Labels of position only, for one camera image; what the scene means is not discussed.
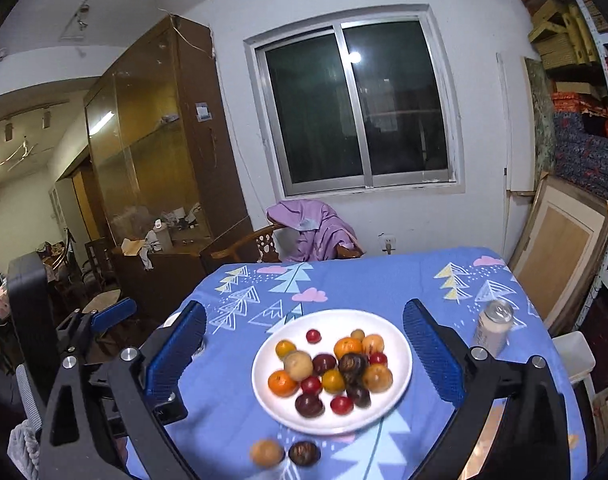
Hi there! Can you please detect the wooden glass cabinet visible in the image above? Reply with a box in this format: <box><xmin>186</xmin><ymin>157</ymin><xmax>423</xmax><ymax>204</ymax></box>
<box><xmin>84</xmin><ymin>14</ymin><xmax>252</xmax><ymax>306</ymax></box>

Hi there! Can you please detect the dark brown fruit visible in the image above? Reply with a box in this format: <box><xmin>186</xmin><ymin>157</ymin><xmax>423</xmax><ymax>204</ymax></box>
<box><xmin>288</xmin><ymin>440</ymin><xmax>321</xmax><ymax>467</ymax></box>
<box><xmin>338</xmin><ymin>352</ymin><xmax>369</xmax><ymax>375</ymax></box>
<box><xmin>346</xmin><ymin>384</ymin><xmax>372</xmax><ymax>408</ymax></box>

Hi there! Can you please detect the silver drink can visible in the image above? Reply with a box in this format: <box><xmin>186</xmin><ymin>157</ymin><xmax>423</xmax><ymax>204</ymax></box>
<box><xmin>471</xmin><ymin>300</ymin><xmax>514</xmax><ymax>356</ymax></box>

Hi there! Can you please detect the dark purple plum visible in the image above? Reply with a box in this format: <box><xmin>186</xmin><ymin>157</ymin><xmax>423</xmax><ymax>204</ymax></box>
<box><xmin>294</xmin><ymin>393</ymin><xmax>325</xmax><ymax>418</ymax></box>
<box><xmin>312</xmin><ymin>353</ymin><xmax>338</xmax><ymax>376</ymax></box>

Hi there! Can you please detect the yellow-green mandarin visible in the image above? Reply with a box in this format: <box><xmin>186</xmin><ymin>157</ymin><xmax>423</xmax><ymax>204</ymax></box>
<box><xmin>321</xmin><ymin>370</ymin><xmax>346</xmax><ymax>394</ymax></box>

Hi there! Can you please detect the wooden armchair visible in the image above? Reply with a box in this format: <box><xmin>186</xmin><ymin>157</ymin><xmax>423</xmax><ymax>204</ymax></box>
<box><xmin>200</xmin><ymin>222</ymin><xmax>365</xmax><ymax>277</ymax></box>

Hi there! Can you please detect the wooden picture frame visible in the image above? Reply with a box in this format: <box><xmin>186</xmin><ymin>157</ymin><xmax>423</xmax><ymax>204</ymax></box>
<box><xmin>508</xmin><ymin>172</ymin><xmax>608</xmax><ymax>336</ymax></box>

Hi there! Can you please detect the large orange mandarin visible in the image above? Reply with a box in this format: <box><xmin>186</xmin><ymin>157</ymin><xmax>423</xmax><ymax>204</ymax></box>
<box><xmin>333</xmin><ymin>337</ymin><xmax>363</xmax><ymax>361</ymax></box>

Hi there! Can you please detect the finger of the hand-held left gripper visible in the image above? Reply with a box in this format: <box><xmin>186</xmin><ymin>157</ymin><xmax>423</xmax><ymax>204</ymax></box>
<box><xmin>155</xmin><ymin>392</ymin><xmax>190</xmax><ymax>426</ymax></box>
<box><xmin>56</xmin><ymin>297</ymin><xmax>138</xmax><ymax>361</ymax></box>

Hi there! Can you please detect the brown-red apple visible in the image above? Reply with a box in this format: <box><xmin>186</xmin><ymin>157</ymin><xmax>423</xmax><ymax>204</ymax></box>
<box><xmin>361</xmin><ymin>364</ymin><xmax>394</xmax><ymax>393</ymax></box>

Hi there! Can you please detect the stack of patterned boxes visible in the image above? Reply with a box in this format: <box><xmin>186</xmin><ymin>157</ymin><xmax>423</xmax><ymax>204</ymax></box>
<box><xmin>516</xmin><ymin>0</ymin><xmax>608</xmax><ymax>201</ymax></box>

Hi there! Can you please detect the green patterned panel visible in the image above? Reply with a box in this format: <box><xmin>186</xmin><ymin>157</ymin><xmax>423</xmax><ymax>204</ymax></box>
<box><xmin>523</xmin><ymin>56</ymin><xmax>557</xmax><ymax>181</ymax></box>

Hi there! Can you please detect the white oval plate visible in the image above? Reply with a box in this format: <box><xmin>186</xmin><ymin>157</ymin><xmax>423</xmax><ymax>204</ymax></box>
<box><xmin>251</xmin><ymin>309</ymin><xmax>413</xmax><ymax>435</ymax></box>

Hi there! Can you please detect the blue printed tablecloth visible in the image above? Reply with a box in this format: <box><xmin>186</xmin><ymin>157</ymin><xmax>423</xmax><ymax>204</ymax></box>
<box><xmin>126</xmin><ymin>245</ymin><xmax>580</xmax><ymax>480</ymax></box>

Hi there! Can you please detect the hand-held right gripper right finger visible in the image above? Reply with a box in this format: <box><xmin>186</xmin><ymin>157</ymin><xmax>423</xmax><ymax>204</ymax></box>
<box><xmin>403</xmin><ymin>298</ymin><xmax>571</xmax><ymax>480</ymax></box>

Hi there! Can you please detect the tan round pear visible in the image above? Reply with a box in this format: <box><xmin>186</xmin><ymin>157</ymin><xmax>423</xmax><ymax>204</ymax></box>
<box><xmin>249</xmin><ymin>439</ymin><xmax>285</xmax><ymax>469</ymax></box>
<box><xmin>283</xmin><ymin>351</ymin><xmax>313</xmax><ymax>381</ymax></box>

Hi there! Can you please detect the black phone in tan case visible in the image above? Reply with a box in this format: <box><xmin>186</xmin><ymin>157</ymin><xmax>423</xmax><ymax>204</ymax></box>
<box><xmin>464</xmin><ymin>400</ymin><xmax>507</xmax><ymax>480</ymax></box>

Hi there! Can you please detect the sliding glass window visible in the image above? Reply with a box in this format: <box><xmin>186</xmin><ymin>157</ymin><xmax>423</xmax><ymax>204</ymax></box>
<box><xmin>243</xmin><ymin>4</ymin><xmax>467</xmax><ymax>198</ymax></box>

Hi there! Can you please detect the purple garment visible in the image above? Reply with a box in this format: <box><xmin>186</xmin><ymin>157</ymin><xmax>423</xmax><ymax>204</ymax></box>
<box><xmin>266</xmin><ymin>199</ymin><xmax>360</xmax><ymax>262</ymax></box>

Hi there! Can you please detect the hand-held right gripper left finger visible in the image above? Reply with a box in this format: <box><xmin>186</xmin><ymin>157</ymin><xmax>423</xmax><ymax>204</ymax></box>
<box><xmin>38</xmin><ymin>301</ymin><xmax>208</xmax><ymax>480</ymax></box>

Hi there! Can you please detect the white plastic stool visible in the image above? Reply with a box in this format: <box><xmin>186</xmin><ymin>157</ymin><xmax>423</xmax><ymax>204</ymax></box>
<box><xmin>551</xmin><ymin>331</ymin><xmax>597</xmax><ymax>386</ymax></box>

